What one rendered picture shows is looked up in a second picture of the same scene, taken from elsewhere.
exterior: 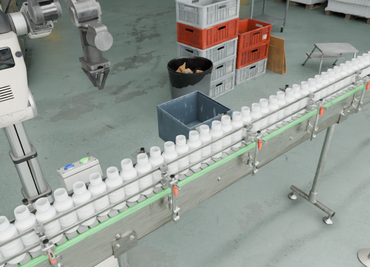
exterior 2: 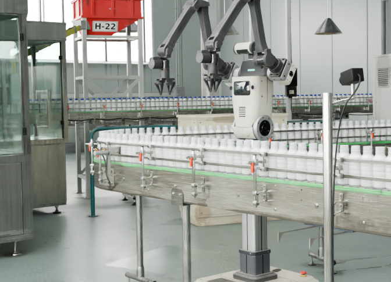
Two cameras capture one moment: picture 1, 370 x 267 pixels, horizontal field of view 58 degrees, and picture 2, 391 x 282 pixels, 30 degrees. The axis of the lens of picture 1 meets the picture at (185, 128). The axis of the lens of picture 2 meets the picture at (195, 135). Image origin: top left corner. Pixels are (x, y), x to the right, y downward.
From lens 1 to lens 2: 376 cm
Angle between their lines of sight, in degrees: 87
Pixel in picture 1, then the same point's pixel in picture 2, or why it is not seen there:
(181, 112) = not seen: hidden behind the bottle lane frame
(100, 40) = (198, 57)
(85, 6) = (208, 42)
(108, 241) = (170, 185)
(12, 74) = (248, 100)
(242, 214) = not seen: outside the picture
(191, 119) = not seen: hidden behind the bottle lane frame
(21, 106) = (247, 124)
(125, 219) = (179, 175)
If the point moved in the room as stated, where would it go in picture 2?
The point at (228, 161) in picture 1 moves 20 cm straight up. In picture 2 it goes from (244, 180) to (244, 138)
